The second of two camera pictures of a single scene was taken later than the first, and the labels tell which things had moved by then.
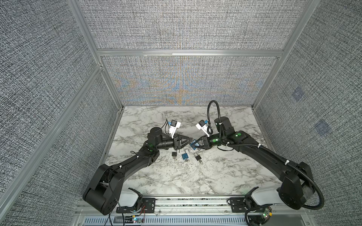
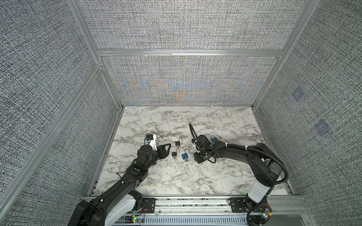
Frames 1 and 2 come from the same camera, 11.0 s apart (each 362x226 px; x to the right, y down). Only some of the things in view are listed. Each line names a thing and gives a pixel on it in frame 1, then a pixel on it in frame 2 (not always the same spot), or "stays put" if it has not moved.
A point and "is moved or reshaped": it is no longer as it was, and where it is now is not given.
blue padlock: x=196 y=144 is moved or reshaped
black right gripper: x=205 y=142 → x=196 y=159
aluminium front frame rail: x=197 y=211 stays put
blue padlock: x=185 y=156 stays put
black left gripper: x=177 y=143 → x=162 y=151
